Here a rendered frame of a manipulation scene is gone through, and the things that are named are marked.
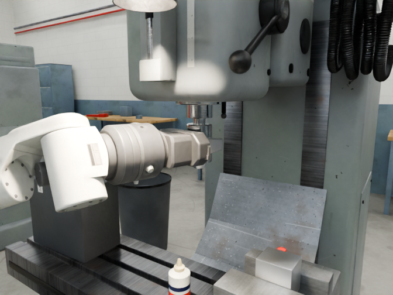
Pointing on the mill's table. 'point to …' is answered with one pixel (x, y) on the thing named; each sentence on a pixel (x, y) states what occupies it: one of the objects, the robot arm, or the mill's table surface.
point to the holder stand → (76, 225)
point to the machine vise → (327, 280)
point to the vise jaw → (247, 285)
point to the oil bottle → (179, 280)
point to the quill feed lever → (271, 21)
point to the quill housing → (206, 54)
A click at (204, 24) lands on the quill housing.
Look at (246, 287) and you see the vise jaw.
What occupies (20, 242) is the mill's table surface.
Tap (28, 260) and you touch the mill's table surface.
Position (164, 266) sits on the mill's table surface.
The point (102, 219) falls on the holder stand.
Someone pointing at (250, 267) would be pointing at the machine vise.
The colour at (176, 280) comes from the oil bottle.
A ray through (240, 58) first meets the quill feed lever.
